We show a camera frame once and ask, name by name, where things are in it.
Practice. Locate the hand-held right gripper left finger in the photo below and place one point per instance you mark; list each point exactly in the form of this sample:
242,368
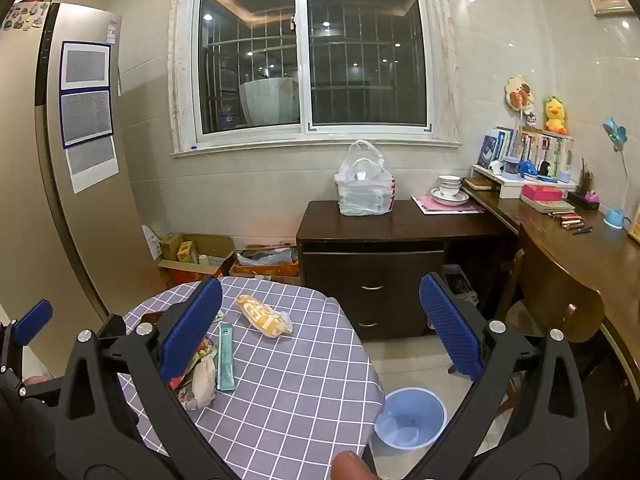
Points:
192,332

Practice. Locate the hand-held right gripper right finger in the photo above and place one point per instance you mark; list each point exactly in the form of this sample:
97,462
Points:
450,330

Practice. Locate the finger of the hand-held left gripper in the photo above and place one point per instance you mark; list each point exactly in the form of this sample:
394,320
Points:
32,321

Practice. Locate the blue waste bin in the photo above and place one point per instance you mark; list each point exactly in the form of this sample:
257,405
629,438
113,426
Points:
410,410

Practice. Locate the person's right hand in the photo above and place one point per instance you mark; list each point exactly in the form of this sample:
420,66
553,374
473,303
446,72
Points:
352,467

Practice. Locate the red snack wrapper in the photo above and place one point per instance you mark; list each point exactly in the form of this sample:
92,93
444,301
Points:
200,352

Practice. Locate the white plastic crate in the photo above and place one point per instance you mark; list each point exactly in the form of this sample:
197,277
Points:
460,282

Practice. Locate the brown cardboard box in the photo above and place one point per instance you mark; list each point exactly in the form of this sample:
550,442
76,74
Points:
172,272

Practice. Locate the dark cabinet drawer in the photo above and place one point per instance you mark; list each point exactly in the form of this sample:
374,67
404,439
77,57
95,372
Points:
385,320
372,272

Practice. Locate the yellow snack packet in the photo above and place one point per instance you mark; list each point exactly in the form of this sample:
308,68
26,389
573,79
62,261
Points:
262,315

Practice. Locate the small yellow box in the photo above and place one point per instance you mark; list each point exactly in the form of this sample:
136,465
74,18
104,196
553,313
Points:
187,252

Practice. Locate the brown wooden chair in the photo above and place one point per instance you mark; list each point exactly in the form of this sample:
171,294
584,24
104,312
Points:
560,305

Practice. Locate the purple checked tablecloth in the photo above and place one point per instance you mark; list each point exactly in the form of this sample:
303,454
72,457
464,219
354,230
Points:
300,375

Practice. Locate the pink book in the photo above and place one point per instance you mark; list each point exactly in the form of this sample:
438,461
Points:
425,206

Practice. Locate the dark wooden cabinet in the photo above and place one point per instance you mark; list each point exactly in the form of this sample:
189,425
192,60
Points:
370,227

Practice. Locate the stack of white bowls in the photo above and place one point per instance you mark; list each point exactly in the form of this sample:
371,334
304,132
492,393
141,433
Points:
449,185
442,199

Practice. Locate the brown notebook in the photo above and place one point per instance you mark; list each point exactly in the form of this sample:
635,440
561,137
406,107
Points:
477,183

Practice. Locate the brown wooden desk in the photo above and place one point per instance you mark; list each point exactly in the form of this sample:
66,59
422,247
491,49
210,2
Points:
575,247

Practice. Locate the white shelf riser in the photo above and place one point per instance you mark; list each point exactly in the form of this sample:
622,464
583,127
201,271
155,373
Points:
505,187

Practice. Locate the thick book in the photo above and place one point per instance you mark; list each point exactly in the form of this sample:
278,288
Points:
547,205

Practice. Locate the clear plastic bag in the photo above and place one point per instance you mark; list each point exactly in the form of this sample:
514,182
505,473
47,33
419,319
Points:
362,195

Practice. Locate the scattered coloured pens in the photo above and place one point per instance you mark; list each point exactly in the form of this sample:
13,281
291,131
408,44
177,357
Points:
567,219

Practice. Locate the pink box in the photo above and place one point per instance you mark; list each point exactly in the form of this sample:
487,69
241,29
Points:
541,192

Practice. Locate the white printed sheet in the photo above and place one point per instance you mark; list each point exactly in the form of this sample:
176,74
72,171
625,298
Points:
92,165

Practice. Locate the blue desk container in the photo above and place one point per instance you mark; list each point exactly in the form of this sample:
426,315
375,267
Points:
511,169

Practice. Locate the blue plastic toy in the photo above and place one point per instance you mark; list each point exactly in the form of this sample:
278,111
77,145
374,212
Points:
529,167

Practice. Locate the blue desk lamp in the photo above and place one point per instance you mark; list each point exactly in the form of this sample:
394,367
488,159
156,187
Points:
614,219

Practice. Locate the row of books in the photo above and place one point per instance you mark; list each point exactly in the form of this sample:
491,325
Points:
545,150

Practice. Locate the blue-framed printed sheet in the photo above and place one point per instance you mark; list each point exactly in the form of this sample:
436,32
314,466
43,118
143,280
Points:
86,117
85,65

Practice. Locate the yellow plush duck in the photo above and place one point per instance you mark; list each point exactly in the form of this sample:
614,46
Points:
555,115

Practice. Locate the white-framed window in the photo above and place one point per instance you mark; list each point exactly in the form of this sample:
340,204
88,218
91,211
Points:
300,60

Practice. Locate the white fridge label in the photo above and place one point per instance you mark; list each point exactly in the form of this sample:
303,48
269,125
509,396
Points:
112,35

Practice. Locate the group of fridge magnets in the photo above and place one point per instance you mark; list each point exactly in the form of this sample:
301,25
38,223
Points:
20,16

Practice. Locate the round cartoon wall decoration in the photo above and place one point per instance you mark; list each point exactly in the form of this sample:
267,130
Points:
519,91

